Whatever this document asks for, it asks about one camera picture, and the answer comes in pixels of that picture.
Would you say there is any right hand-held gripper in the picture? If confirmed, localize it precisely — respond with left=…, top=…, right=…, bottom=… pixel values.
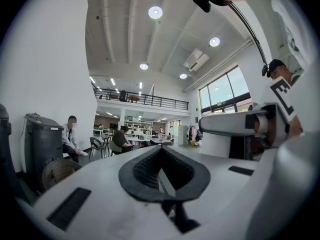
left=199, top=75, right=299, bottom=161

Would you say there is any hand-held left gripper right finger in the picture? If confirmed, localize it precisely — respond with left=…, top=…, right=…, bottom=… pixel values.
left=159, top=145, right=261, bottom=228

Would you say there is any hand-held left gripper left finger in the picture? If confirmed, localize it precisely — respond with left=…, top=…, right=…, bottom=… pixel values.
left=32, top=145, right=176, bottom=240

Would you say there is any person's right forearm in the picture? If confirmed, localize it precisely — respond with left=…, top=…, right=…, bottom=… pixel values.
left=289, top=115, right=306, bottom=138

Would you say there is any person's right hand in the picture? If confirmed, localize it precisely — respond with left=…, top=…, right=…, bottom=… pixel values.
left=253, top=113, right=276, bottom=149

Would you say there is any clothes rack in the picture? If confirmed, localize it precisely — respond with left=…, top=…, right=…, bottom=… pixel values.
left=186, top=124, right=204, bottom=148

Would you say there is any large window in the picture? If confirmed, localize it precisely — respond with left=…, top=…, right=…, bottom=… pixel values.
left=198, top=65, right=252, bottom=115

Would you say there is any dark curved-back chair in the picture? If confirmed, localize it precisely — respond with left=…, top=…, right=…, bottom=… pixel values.
left=89, top=136, right=106, bottom=160

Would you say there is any grey padded chair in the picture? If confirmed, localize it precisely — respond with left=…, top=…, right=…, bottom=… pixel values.
left=108, top=140, right=124, bottom=157

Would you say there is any pale metal cabinet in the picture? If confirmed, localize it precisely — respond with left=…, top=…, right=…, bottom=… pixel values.
left=177, top=125, right=189, bottom=145

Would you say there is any brown wicker chair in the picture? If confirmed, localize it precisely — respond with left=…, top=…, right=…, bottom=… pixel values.
left=41, top=158, right=83, bottom=192

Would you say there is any grey dining table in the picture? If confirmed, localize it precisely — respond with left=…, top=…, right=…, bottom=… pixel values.
left=149, top=137, right=174, bottom=147

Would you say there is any white shelving unit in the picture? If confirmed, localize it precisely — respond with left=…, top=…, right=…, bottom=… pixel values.
left=124, top=120, right=154, bottom=136

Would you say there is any black bin upper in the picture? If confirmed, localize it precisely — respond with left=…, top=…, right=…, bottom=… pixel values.
left=20, top=112, right=65, bottom=194

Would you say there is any black bin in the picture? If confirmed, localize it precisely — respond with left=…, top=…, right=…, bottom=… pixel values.
left=20, top=112, right=65, bottom=194
left=0, top=103, right=20, bottom=200

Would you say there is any ceiling air conditioner unit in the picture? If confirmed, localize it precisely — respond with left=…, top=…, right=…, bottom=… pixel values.
left=183, top=48, right=210, bottom=73

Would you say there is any black mezzanine railing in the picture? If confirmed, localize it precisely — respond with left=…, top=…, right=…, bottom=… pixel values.
left=93, top=87, right=190, bottom=112

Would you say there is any black bin lower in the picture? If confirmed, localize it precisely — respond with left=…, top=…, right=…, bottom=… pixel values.
left=0, top=103, right=20, bottom=200

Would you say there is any black cable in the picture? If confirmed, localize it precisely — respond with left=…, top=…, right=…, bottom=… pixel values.
left=227, top=2, right=270, bottom=69

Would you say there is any black head-mounted camera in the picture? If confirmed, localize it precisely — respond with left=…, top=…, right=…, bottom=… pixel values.
left=192, top=0, right=212, bottom=13

